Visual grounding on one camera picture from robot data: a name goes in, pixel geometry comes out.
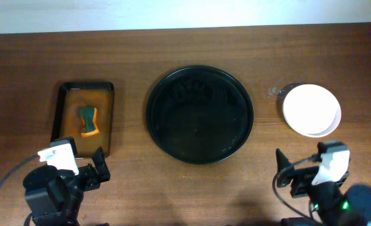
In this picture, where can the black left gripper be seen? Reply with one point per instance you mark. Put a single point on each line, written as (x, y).
(86, 175)

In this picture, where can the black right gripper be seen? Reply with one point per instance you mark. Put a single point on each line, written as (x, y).
(301, 181)

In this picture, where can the green orange scrub sponge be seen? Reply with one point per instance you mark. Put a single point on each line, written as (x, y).
(88, 116)

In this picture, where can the white plate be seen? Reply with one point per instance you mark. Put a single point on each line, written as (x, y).
(327, 125)
(305, 104)

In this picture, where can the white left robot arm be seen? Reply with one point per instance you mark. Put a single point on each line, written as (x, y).
(54, 195)

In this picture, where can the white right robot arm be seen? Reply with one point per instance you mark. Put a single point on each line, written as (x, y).
(352, 208)

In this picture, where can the black rectangular water tray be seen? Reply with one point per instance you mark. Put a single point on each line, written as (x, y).
(73, 96)

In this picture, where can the round black serving tray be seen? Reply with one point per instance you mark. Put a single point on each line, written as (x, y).
(199, 114)

